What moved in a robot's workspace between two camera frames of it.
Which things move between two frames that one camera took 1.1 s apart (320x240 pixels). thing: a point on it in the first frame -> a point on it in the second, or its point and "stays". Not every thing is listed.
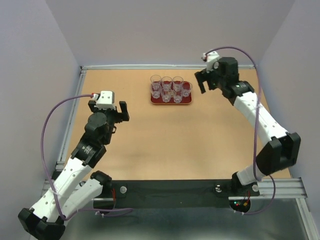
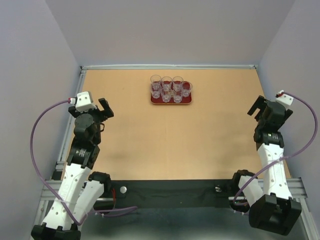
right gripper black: [199, 74] -> [260, 101]
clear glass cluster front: [166, 93] stays
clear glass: [155, 87] stays
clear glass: [186, 88] stays
